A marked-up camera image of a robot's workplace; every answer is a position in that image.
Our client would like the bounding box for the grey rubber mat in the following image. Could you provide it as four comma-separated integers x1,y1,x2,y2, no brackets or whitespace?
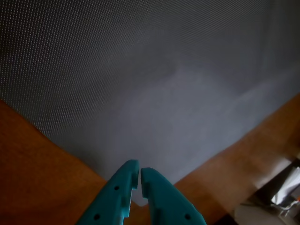
0,0,300,208

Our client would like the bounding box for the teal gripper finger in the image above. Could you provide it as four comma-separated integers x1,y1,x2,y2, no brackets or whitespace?
76,159,139,225
140,167,207,225

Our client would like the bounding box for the silver crumpled foil bag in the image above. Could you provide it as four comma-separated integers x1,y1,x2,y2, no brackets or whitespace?
270,166,300,211

